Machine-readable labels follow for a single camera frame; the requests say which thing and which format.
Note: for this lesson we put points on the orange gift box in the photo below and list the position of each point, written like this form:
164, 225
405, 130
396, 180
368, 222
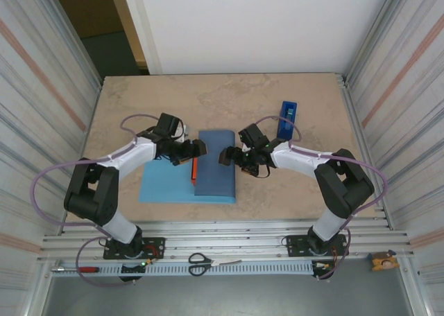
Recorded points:
194, 172

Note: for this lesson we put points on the blue wrapping paper sheet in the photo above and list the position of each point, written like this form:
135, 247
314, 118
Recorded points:
215, 177

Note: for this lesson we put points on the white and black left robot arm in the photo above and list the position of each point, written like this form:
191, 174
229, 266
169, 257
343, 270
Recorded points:
128, 156

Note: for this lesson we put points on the blue tape dispenser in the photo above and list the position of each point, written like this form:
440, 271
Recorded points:
284, 132

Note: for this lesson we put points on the black electronics module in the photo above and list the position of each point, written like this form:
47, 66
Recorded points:
132, 269
322, 267

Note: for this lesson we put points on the brown wooden door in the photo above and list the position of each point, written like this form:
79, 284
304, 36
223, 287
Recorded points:
86, 7

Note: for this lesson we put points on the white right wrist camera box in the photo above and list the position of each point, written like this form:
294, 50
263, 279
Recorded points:
245, 145

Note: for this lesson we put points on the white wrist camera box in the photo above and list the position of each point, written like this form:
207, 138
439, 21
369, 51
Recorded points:
184, 130
245, 145

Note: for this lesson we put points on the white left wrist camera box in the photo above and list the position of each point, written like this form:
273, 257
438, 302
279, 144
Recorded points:
184, 130

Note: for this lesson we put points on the aluminium rail frame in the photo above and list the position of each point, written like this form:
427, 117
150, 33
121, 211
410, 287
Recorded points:
225, 233

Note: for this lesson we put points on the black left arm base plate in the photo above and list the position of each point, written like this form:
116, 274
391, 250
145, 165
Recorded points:
156, 243

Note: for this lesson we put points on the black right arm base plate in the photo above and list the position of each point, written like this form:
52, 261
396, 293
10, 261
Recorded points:
295, 246

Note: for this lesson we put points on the tan wooden door frame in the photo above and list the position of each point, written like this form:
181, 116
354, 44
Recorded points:
129, 28

